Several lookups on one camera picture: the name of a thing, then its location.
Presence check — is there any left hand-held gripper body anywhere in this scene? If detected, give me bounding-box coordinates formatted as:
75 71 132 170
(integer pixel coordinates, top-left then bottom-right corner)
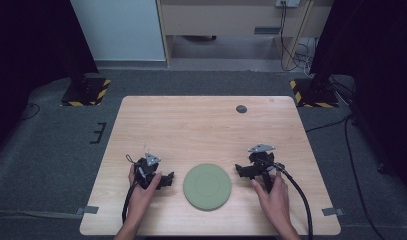
134 152 163 190

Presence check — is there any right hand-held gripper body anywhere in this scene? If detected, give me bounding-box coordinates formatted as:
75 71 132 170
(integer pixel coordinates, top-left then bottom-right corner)
247 143 286 195

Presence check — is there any green round plate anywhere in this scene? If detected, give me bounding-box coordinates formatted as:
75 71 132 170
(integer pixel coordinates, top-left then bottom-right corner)
182 163 233 212

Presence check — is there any person's left hand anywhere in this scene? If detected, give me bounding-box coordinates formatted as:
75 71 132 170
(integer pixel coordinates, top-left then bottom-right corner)
127 164 163 216

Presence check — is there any person's right hand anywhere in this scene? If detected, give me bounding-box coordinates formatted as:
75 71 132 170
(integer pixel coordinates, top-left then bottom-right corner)
250 170 291 229

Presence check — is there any grey tape piece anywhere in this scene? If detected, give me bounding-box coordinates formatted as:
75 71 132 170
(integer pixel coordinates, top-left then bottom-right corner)
75 205 100 216
321 207 346 217

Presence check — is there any hazard-striped black stand base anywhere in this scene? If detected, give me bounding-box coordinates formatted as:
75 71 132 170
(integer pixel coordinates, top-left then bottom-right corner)
289 78 339 109
60 77 112 108

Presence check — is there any white panel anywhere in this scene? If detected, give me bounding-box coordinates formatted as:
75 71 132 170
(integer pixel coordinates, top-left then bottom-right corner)
70 0 167 62

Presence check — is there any black curtain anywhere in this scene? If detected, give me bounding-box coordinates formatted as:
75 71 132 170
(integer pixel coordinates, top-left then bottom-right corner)
0 0 99 158
309 0 407 198

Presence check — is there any light wooden desk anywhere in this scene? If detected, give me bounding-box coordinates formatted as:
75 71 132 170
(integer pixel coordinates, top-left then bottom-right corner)
156 0 335 70

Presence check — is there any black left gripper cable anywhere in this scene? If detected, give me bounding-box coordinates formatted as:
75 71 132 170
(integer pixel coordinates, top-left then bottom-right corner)
121 154 139 225

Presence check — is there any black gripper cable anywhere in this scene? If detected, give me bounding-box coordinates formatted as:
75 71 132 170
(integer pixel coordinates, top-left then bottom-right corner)
121 154 139 225
274 162 314 240

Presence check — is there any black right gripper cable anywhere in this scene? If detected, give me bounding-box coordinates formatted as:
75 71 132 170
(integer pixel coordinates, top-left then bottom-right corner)
274 162 314 240

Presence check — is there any black floor cable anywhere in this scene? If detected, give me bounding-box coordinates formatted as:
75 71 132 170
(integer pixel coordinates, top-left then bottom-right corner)
19 102 41 122
304 113 389 240

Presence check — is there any white cable bundle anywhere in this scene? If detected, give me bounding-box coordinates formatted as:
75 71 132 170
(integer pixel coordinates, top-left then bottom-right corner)
295 37 317 76

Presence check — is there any black hanging cable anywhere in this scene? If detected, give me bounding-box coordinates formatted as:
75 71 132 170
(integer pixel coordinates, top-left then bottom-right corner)
279 1 305 72

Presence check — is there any grey wall socket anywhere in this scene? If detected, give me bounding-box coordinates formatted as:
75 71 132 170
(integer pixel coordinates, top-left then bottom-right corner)
274 0 301 9

